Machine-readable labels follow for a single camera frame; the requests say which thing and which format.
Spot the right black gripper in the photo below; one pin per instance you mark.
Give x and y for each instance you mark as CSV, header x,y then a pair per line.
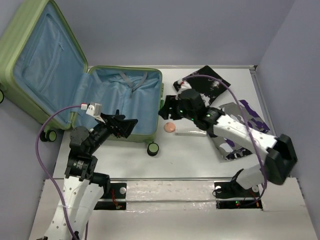
x,y
170,101

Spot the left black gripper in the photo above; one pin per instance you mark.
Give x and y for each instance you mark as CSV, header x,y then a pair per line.
x,y
125,126

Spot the white rectangular tube box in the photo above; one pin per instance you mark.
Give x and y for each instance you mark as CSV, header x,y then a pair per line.
x,y
190,132

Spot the purple grey camouflage garment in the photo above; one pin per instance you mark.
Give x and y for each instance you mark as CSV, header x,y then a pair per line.
x,y
234,148

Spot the green hard-shell suitcase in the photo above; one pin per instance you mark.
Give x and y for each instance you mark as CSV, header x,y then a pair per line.
x,y
44,71

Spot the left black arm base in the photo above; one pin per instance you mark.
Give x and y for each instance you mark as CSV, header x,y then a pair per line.
x,y
115,199

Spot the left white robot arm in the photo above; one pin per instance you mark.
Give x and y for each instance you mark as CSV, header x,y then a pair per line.
x,y
82,186

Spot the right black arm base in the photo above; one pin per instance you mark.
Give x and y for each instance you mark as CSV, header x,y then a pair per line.
x,y
227,199

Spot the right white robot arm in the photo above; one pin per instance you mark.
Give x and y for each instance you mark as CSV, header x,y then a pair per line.
x,y
276,154

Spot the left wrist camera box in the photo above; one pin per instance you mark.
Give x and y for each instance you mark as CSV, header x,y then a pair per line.
x,y
94,109

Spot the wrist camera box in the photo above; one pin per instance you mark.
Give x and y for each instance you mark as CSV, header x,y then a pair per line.
x,y
94,109
182,86

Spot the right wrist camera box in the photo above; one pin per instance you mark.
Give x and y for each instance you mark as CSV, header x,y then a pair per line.
x,y
182,86

